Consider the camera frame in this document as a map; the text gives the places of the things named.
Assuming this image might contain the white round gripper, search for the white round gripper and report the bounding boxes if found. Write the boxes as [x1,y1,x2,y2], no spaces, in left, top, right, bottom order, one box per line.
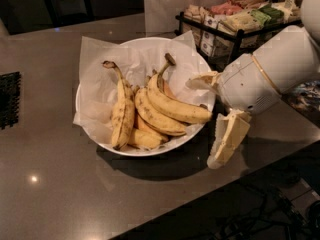
[185,54,280,169]

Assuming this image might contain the black chair frame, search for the black chair frame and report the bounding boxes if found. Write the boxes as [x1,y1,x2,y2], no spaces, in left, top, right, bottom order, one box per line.
[44,0,94,27]

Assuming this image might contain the spotted yellow banana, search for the spotted yellow banana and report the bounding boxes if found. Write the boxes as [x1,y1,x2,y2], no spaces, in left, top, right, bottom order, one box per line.
[103,61,135,150]

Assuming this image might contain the green packet stack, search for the green packet stack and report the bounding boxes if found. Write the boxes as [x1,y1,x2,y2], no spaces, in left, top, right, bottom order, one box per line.
[251,5,284,26]

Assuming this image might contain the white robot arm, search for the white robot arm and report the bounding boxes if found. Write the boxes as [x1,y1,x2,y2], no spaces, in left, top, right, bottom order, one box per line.
[186,0,320,169]

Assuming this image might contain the white paper liner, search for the white paper liner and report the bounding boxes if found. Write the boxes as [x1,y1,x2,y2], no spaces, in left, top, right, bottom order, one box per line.
[74,32,215,150]

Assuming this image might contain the white packet boxes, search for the white packet boxes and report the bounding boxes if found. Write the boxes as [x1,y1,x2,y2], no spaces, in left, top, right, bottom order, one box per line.
[182,5,230,57]

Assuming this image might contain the black cables under table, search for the black cables under table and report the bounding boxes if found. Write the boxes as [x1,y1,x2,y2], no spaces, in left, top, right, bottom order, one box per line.
[199,180,320,240]

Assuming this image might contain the yellow banana bottom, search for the yellow banana bottom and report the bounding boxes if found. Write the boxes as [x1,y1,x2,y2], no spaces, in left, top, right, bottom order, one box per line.
[128,128,162,149]

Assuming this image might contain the black grid vent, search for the black grid vent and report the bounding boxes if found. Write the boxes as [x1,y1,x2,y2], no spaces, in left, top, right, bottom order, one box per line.
[0,72,21,130]

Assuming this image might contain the orange-tinted banana underneath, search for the orange-tinted banana underneath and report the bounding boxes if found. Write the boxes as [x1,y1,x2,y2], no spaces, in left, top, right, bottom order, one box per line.
[134,114,169,142]

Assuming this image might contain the pink packet stack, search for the pink packet stack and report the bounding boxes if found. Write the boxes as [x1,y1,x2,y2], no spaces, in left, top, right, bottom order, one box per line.
[211,2,242,15]

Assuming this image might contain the white bowl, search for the white bowl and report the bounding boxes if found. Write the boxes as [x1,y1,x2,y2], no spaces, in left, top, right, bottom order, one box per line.
[75,36,217,158]

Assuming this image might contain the black wire rack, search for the black wire rack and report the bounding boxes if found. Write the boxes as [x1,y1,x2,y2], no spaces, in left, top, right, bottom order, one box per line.
[175,12,303,72]

